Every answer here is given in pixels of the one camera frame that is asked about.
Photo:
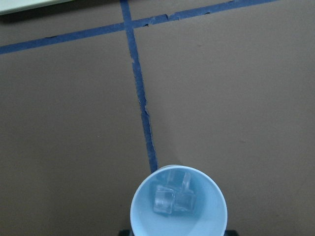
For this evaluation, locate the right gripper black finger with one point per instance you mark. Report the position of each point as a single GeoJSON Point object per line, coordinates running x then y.
{"type": "Point", "coordinates": [230, 233]}

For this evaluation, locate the ice cubes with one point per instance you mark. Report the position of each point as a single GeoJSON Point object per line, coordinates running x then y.
{"type": "Point", "coordinates": [173, 195]}

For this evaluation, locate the light blue plastic cup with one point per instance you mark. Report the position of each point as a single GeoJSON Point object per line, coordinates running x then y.
{"type": "Point", "coordinates": [209, 217]}

